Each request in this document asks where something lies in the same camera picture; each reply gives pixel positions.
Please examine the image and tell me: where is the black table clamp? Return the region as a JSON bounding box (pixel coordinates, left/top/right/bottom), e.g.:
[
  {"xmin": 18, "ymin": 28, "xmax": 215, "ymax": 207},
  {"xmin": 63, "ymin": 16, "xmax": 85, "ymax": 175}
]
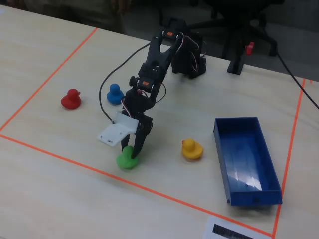
[{"xmin": 226, "ymin": 24, "xmax": 247, "ymax": 75}]

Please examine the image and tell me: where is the thin black power cable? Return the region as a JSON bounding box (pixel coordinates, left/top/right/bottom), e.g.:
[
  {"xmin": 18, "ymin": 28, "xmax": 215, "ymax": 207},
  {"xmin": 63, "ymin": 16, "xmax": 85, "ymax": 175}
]
[{"xmin": 275, "ymin": 49, "xmax": 319, "ymax": 111}]

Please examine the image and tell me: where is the white paper with barcode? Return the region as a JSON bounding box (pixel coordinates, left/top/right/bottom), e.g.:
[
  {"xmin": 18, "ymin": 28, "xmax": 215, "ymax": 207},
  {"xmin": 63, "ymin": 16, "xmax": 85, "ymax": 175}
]
[{"xmin": 202, "ymin": 215, "xmax": 273, "ymax": 239}]

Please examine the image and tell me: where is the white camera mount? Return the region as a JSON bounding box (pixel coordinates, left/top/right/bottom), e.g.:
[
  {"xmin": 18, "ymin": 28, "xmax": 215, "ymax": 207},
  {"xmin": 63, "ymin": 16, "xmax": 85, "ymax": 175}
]
[{"xmin": 97, "ymin": 111, "xmax": 140, "ymax": 147}]

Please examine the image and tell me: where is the black camera cable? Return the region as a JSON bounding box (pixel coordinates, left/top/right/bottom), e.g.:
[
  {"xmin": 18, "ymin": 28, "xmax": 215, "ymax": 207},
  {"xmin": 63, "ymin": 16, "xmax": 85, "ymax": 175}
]
[{"xmin": 99, "ymin": 42, "xmax": 152, "ymax": 123}]

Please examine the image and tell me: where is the blue rubber duck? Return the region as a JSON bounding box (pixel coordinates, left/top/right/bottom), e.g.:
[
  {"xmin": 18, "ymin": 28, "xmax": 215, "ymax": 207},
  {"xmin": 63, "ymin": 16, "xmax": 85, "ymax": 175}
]
[{"xmin": 106, "ymin": 83, "xmax": 125, "ymax": 105}]

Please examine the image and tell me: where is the orange tape line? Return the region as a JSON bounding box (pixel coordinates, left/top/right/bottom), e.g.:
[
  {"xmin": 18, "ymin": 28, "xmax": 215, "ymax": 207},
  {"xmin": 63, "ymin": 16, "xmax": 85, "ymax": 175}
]
[
  {"xmin": 0, "ymin": 134, "xmax": 274, "ymax": 237},
  {"xmin": 0, "ymin": 27, "xmax": 98, "ymax": 132},
  {"xmin": 271, "ymin": 78, "xmax": 307, "ymax": 238}
]

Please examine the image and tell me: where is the blue plastic box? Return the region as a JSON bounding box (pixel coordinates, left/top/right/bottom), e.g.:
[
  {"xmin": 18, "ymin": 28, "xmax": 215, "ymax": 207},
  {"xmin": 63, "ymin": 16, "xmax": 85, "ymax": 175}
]
[{"xmin": 213, "ymin": 116, "xmax": 283, "ymax": 207}]

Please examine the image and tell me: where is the red clamp knob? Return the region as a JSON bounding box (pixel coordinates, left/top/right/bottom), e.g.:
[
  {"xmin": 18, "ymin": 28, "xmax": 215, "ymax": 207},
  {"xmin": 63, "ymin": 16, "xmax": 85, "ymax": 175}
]
[{"xmin": 245, "ymin": 41, "xmax": 256, "ymax": 55}]

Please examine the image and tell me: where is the yellow rubber duck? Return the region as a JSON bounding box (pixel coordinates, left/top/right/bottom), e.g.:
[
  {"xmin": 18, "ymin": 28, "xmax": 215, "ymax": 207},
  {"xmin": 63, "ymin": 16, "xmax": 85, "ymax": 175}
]
[{"xmin": 181, "ymin": 138, "xmax": 204, "ymax": 160}]

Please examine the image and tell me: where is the red rubber duck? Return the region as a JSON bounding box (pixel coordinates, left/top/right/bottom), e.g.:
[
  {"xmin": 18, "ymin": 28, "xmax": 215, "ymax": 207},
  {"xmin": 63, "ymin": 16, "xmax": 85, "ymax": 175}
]
[{"xmin": 60, "ymin": 88, "xmax": 82, "ymax": 110}]

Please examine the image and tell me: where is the green rubber duck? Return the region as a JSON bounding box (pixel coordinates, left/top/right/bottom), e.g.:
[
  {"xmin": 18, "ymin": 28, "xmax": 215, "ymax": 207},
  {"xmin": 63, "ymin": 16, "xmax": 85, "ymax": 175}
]
[{"xmin": 116, "ymin": 145, "xmax": 139, "ymax": 170}]

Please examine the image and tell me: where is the black office chair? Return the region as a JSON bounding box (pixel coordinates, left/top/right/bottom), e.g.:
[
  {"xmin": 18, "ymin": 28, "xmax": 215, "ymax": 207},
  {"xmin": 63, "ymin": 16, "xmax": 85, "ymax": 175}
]
[{"xmin": 189, "ymin": 0, "xmax": 279, "ymax": 58}]

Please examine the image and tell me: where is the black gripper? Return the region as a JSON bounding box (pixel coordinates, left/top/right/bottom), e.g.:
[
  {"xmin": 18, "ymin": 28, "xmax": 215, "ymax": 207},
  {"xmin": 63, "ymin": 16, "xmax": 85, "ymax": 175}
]
[{"xmin": 120, "ymin": 88, "xmax": 154, "ymax": 159}]

